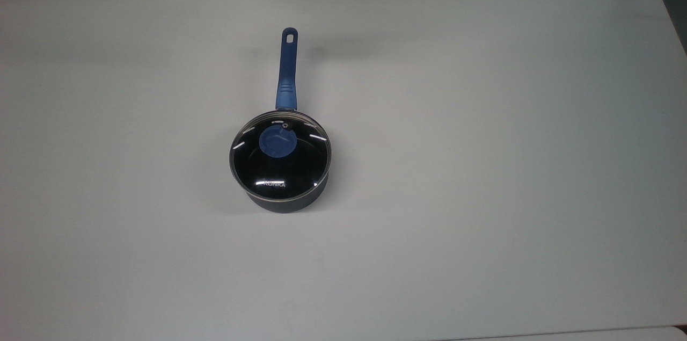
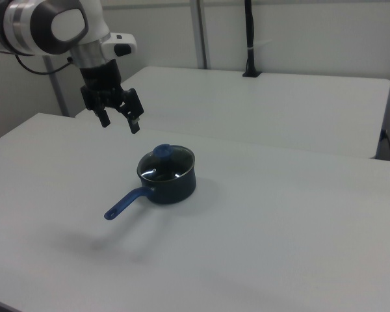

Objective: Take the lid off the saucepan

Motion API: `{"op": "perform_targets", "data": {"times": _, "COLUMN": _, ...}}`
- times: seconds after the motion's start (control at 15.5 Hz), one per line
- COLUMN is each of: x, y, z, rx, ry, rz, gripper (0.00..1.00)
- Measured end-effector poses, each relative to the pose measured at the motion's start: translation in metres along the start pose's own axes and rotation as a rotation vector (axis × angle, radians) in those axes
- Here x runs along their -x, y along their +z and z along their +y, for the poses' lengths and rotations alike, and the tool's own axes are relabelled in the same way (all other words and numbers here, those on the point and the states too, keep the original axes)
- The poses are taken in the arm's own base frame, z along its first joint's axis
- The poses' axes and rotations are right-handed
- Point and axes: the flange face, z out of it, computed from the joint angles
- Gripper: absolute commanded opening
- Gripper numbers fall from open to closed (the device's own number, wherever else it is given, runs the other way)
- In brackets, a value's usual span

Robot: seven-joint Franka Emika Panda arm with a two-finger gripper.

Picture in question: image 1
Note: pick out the glass lid with blue knob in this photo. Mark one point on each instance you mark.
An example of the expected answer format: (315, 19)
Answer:
(279, 169)

